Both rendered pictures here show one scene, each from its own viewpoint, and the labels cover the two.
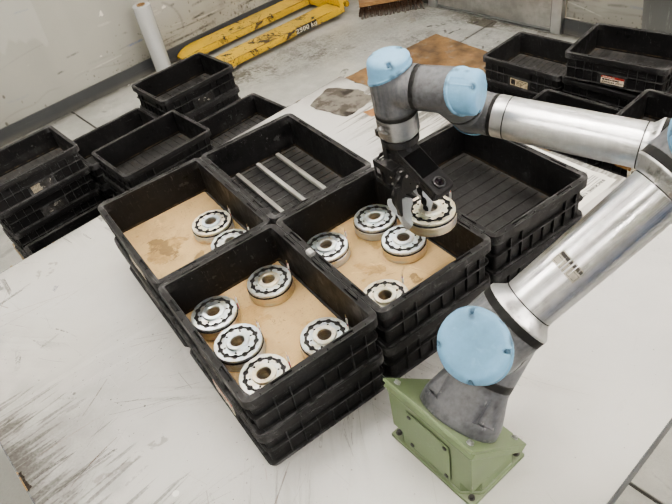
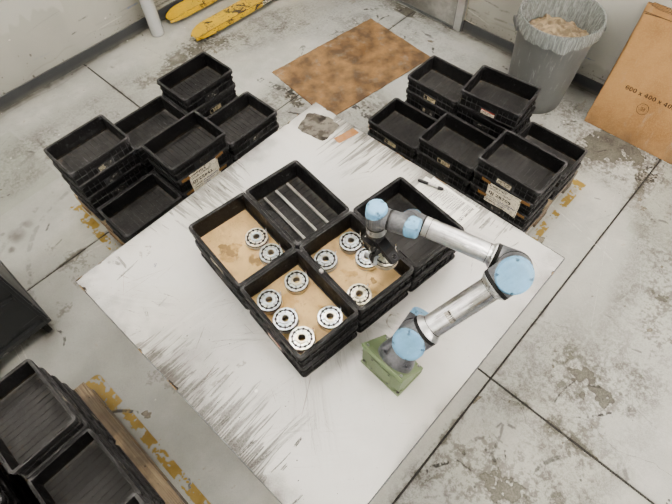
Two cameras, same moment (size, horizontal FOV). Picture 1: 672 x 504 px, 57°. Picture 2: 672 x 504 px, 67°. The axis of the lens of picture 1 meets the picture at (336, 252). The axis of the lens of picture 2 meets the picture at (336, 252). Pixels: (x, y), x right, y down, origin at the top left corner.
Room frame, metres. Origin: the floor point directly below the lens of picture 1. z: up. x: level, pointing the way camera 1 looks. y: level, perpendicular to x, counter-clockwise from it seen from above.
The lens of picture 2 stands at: (-0.05, 0.18, 2.72)
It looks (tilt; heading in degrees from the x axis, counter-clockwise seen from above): 57 degrees down; 350
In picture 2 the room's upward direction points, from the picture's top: 3 degrees counter-clockwise
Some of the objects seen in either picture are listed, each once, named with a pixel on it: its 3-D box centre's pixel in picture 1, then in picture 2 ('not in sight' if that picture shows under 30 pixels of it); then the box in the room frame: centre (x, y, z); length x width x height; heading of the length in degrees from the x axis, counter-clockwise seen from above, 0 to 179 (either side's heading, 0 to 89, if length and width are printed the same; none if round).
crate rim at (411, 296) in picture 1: (377, 234); (355, 259); (1.04, -0.10, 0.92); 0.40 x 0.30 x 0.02; 28
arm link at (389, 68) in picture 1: (393, 84); (377, 215); (0.96, -0.15, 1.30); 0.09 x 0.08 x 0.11; 54
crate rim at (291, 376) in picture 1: (262, 304); (298, 301); (0.90, 0.17, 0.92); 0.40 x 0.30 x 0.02; 28
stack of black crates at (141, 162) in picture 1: (168, 186); (193, 164); (2.27, 0.64, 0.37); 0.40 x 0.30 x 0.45; 125
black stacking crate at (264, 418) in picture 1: (267, 321); (299, 307); (0.90, 0.17, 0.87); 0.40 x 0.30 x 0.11; 28
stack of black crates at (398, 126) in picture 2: not in sight; (403, 135); (2.31, -0.74, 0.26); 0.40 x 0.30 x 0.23; 35
